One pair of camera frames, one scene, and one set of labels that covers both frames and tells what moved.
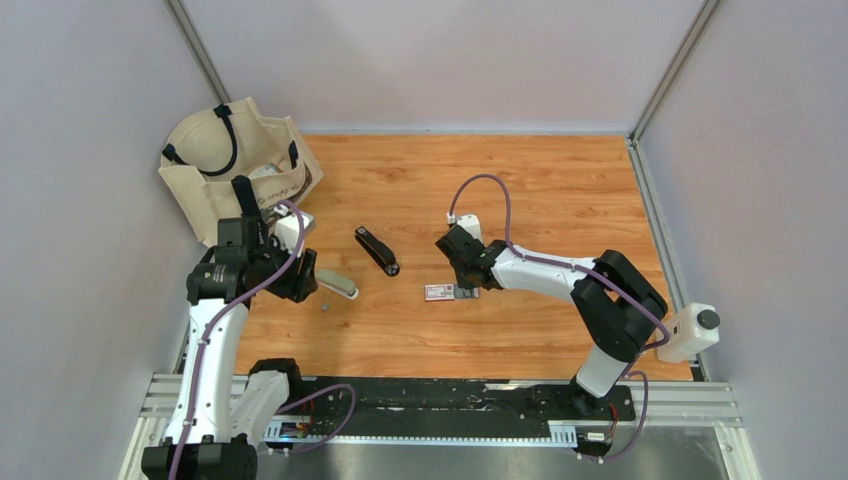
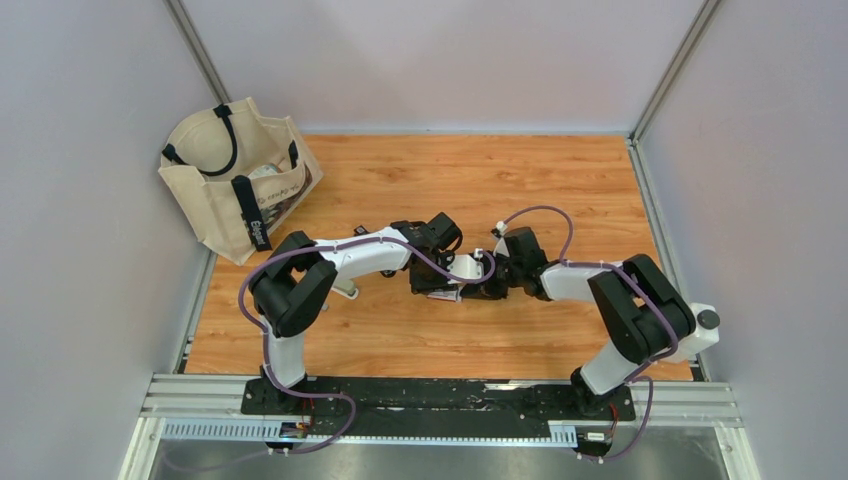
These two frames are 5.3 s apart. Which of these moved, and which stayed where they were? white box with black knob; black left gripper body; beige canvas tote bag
Moved: black left gripper body
Stayed: beige canvas tote bag; white box with black knob
